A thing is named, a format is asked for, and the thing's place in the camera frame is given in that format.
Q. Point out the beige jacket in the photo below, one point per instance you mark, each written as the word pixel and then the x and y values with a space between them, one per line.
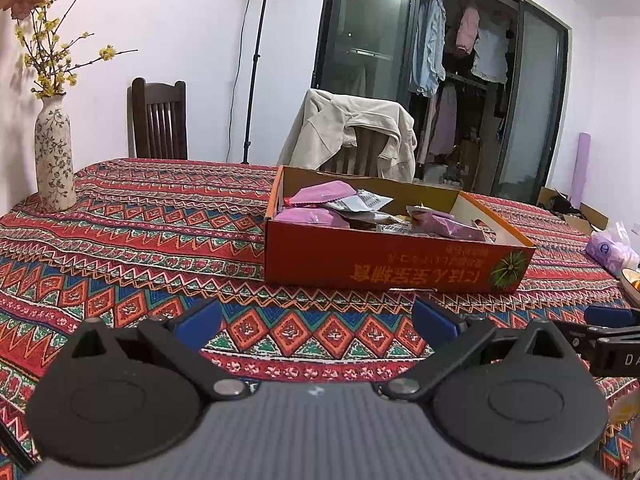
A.
pixel 330 130

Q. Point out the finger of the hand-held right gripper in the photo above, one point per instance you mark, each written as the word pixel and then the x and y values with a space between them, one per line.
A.
pixel 610 316
pixel 600 335

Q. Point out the floral ceramic vase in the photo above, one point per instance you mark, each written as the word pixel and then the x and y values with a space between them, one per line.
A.
pixel 54 160

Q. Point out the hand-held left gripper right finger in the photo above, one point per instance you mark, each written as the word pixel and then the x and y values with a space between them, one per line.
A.
pixel 435 317

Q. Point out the brown wooden chair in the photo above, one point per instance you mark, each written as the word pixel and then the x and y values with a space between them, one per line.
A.
pixel 365 152

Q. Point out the purple yoga mat roll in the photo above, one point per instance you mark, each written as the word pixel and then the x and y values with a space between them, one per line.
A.
pixel 581 170

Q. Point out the beige bowl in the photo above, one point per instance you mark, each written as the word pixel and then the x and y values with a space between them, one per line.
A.
pixel 631 287

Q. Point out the dark wooden chair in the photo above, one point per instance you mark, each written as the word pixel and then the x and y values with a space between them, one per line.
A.
pixel 157 120

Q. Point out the pile of snack packets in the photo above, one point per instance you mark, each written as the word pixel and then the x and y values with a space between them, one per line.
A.
pixel 310 210

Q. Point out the yellow flower branches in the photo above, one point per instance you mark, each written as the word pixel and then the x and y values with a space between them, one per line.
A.
pixel 47 80

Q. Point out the sliding glass door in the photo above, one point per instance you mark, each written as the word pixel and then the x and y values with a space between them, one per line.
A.
pixel 360 20

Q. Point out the purple tissue pack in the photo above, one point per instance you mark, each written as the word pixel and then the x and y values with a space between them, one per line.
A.
pixel 607 252

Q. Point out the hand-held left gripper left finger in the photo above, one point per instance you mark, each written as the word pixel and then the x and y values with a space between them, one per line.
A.
pixel 200 317

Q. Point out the hanging light blue shirt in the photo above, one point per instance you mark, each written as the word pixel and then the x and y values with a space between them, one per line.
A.
pixel 430 50

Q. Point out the hanging white garment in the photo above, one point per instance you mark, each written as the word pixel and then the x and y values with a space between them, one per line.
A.
pixel 492 55

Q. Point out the black studio light stand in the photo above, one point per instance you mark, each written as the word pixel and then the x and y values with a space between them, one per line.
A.
pixel 255 70

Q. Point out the hanging lilac garment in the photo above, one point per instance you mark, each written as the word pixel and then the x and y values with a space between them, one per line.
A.
pixel 442 120

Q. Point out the red cardboard box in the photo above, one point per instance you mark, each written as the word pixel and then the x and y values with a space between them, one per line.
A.
pixel 320 260

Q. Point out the hanging pink garment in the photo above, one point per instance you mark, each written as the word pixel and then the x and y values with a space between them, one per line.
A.
pixel 469 30

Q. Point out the brown cardboard box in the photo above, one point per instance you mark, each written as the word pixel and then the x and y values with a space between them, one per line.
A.
pixel 590 220

